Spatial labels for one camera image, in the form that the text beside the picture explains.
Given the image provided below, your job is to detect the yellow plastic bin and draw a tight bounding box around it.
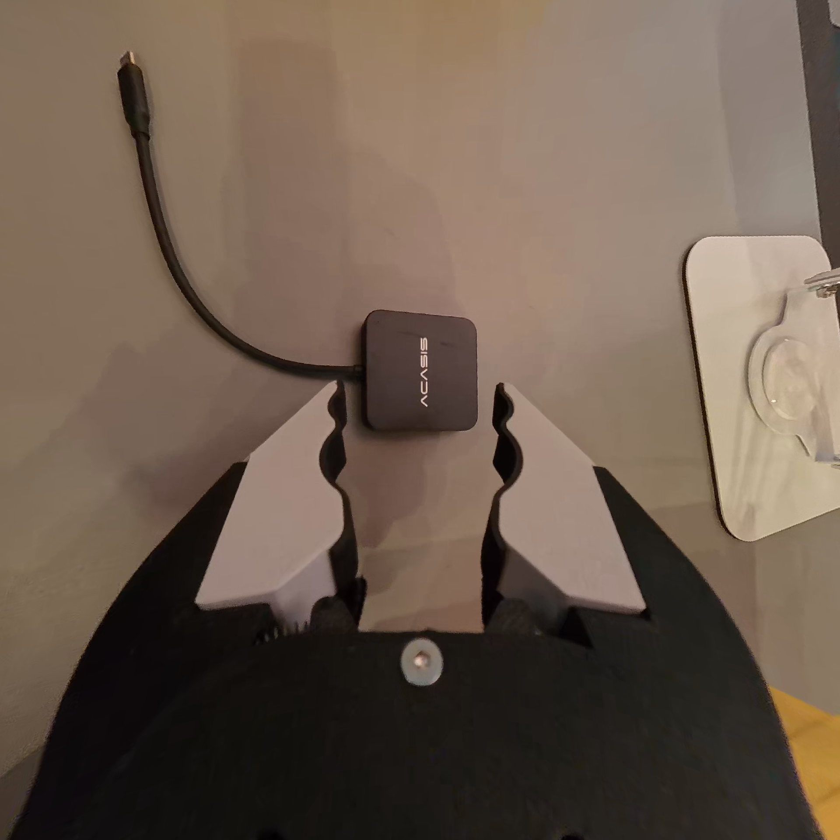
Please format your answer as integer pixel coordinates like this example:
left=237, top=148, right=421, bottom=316
left=768, top=686, right=840, bottom=840

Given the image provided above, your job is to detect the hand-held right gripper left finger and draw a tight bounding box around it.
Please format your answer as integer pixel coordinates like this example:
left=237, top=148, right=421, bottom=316
left=193, top=381, right=366, bottom=631

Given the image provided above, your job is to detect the black USB cable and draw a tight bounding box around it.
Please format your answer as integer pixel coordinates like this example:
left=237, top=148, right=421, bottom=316
left=117, top=51, right=363, bottom=382

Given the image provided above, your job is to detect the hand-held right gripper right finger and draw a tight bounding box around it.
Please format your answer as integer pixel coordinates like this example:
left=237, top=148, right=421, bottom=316
left=481, top=382, right=648, bottom=624

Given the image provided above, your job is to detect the white monitor stand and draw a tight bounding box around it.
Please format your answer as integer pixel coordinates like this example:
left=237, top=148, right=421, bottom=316
left=684, top=235, right=840, bottom=542

